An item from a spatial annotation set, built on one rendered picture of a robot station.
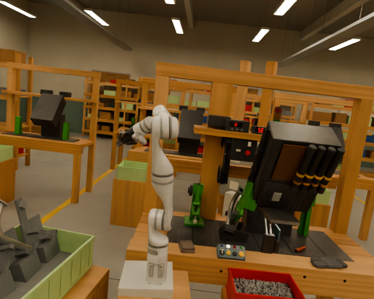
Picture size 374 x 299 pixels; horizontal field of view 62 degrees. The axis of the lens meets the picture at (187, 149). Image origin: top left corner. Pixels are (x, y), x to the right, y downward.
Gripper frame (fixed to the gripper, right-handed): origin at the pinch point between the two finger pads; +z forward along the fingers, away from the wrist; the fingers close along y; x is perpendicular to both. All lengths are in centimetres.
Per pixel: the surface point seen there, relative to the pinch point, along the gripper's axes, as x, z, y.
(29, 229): 41, 40, 19
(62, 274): 64, 22, 10
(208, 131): -22, -27, -51
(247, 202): 25, -34, -71
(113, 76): -830, 527, -408
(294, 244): 45, -41, -107
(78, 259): 55, 27, 0
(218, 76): -55, -45, -44
